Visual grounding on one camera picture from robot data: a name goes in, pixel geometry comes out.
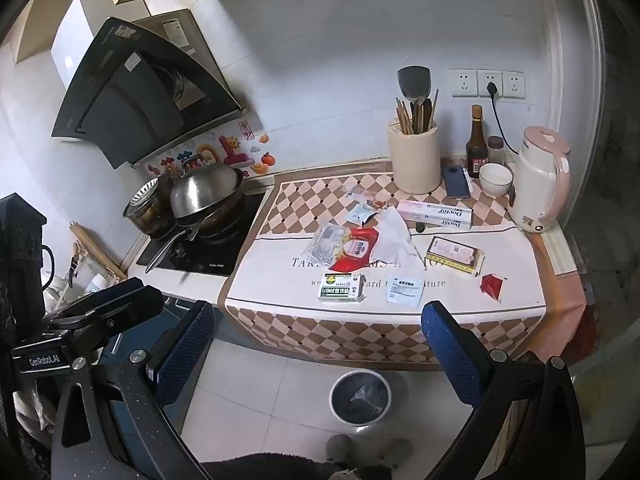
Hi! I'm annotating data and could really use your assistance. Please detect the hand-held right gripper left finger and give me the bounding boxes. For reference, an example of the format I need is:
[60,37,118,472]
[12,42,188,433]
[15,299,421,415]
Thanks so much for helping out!
[50,300,217,480]

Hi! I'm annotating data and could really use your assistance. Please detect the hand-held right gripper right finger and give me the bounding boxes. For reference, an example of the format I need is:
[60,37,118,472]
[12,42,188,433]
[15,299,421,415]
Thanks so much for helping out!
[421,301,587,480]

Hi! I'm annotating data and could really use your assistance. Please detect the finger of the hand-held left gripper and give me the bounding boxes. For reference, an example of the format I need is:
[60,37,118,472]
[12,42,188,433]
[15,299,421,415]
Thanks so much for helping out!
[42,277,147,325]
[61,286,167,350]

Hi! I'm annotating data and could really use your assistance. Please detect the white bin with black bag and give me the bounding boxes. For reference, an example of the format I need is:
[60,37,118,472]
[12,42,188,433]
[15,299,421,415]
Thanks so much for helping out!
[328,368,392,435]

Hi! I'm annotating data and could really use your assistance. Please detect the red and clear snack packet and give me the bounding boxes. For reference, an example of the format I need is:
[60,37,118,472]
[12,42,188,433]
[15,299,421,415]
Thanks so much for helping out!
[310,223,384,274]

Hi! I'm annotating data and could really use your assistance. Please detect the small white plastic packet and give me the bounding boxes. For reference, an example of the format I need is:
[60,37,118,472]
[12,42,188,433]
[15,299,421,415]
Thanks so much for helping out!
[347,202,381,226]

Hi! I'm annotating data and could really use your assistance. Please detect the wooden dish rack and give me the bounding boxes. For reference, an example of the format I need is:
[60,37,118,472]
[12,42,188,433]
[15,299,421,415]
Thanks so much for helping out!
[69,221,129,291]

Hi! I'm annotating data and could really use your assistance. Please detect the white blue sachet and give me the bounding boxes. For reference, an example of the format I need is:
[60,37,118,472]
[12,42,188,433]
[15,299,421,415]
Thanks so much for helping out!
[384,275,426,310]

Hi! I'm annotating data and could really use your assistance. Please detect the small red sachet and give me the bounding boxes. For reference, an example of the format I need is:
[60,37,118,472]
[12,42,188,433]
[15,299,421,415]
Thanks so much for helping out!
[478,273,509,304]

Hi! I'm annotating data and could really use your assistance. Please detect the black cooktop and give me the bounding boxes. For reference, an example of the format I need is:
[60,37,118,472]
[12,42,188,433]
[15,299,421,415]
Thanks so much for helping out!
[135,187,274,277]

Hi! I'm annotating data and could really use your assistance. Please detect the yellow pink box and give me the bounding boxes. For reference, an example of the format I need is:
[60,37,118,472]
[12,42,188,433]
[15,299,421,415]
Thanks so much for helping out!
[425,235,486,277]

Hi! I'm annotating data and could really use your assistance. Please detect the glass lidded pot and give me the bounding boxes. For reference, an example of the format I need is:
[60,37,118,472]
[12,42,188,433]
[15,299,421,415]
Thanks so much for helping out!
[122,176,174,237]

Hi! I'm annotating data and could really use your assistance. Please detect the green white medicine box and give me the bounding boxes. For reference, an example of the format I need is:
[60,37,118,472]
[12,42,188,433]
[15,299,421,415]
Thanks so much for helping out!
[318,272,367,304]

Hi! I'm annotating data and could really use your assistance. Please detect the crumpled white tissue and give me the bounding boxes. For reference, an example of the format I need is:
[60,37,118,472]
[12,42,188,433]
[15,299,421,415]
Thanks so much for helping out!
[372,207,426,271]

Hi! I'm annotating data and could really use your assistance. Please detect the black wok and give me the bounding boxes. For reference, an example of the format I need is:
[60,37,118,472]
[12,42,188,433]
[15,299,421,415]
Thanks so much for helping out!
[172,187,252,237]

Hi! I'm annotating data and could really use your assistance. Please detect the long white pink box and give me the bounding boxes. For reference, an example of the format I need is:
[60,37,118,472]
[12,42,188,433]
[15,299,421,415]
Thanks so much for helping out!
[396,199,474,232]

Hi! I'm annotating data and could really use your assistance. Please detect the grey slipper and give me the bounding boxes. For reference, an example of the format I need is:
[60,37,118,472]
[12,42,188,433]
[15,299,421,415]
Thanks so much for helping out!
[324,434,354,464]

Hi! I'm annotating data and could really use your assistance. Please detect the steel domed lid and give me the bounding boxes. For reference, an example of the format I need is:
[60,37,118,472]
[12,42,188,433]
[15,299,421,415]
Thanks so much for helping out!
[170,156,246,219]

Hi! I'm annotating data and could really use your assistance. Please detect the person's dark clothing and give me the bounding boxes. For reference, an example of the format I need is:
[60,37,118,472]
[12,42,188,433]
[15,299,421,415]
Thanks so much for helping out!
[200,451,397,480]

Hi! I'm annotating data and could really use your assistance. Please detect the blue phone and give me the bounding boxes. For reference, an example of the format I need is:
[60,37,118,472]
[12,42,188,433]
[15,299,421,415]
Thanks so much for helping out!
[440,164,472,199]

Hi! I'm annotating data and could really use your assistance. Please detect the crumpled clear plastic wrapper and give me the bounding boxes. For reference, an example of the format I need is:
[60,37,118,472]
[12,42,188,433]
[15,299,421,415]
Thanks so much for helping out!
[344,182,392,209]

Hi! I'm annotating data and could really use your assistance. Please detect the white cup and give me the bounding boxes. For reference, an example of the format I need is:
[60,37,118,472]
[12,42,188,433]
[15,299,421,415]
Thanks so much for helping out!
[478,162,515,199]

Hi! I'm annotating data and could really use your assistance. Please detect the black range hood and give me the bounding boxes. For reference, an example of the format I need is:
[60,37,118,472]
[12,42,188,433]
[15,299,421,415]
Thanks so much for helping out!
[50,10,251,171]

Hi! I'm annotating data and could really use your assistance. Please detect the pink white electric kettle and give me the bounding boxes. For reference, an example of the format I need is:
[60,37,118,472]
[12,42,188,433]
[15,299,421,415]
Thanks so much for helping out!
[507,125,572,235]

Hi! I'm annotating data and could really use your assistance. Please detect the cream utensil holder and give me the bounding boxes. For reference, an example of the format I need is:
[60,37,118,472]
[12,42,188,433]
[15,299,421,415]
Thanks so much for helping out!
[388,117,441,196]

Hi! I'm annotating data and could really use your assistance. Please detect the checked tablecloth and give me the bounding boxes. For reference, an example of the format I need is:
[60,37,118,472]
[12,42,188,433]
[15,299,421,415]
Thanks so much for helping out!
[215,162,589,367]

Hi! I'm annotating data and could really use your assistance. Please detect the dark sauce bottle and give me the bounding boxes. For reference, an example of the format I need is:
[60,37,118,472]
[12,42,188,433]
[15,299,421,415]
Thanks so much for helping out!
[465,105,490,179]

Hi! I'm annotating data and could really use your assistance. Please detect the bundle of wooden chopsticks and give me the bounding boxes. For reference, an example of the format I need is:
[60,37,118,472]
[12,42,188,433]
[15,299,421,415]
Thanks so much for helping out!
[392,89,441,136]

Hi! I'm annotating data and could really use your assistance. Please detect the black spatula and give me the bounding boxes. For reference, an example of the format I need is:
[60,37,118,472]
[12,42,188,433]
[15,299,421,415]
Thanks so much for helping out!
[397,66,431,133]

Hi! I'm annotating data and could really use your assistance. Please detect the steel handled frying pan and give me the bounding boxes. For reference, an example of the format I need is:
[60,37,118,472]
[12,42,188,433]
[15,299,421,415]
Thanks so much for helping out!
[144,220,211,275]

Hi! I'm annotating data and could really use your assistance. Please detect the colourful wall stickers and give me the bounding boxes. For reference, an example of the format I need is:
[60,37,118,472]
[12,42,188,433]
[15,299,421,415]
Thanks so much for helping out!
[150,120,279,177]

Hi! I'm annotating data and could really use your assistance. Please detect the black plug with cable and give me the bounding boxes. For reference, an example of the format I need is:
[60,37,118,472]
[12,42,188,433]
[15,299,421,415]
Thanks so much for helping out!
[486,82,521,156]

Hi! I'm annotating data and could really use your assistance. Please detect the white wall socket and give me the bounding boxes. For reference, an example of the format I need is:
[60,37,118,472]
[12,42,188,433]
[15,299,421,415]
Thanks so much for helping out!
[477,69,504,99]
[452,69,479,99]
[501,70,526,100]

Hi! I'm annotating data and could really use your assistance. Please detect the white door frame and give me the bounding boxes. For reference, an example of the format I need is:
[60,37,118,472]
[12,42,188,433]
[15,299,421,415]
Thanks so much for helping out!
[542,0,609,281]

